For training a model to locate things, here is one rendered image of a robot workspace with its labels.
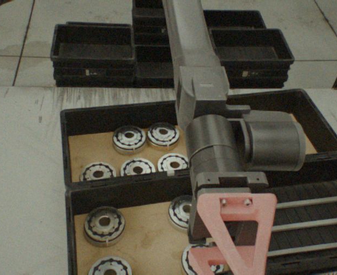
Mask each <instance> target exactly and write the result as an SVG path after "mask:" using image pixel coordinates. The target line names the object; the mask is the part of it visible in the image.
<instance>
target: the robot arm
mask: <svg viewBox="0 0 337 275"><path fill-rule="evenodd" d="M11 1H14V0H0V6H1V5H4V4H6V3H8V2H11ZM163 6H164V9H165V16H166V24H167V31H168V38H169V43H170V47H171V53H172V61H173V69H174V88H175V94H176V104H175V107H176V115H177V123H178V126H179V128H180V130H181V131H182V132H183V133H184V137H185V145H186V153H187V157H188V166H189V169H190V170H189V172H190V181H191V185H192V192H193V197H192V204H191V211H190V217H189V224H188V227H187V236H188V241H189V243H190V244H206V242H207V240H206V238H214V241H215V242H210V243H209V246H208V248H190V249H189V255H188V257H189V262H190V264H191V266H192V267H193V268H194V270H195V271H196V272H197V274H198V275H215V274H214V273H213V271H212V269H211V266H213V265H226V264H228V265H229V266H230V268H231V270H232V272H233V273H234V275H264V273H265V269H266V262H267V260H266V259H267V251H268V245H269V240H270V234H271V230H272V225H273V219H274V213H275V208H276V202H277V199H276V196H275V194H271V193H270V194H262V193H263V190H264V187H268V181H267V178H266V174H265V173H264V172H244V171H243V169H244V170H245V171H298V170H299V169H300V168H301V167H302V165H303V163H304V160H305V154H306V140H305V136H304V131H303V128H302V126H301V125H300V124H299V123H298V122H294V121H293V119H292V117H291V115H290V114H288V113H286V112H280V111H261V110H250V106H249V105H226V99H227V97H228V92H229V89H230V85H229V81H228V78H227V74H226V70H225V69H224V66H221V65H220V61H219V58H218V56H216V54H215V52H214V51H213V48H212V44H211V42H210V38H209V34H208V29H207V26H206V22H205V18H204V14H203V10H202V6H201V2H200V0H163Z"/></svg>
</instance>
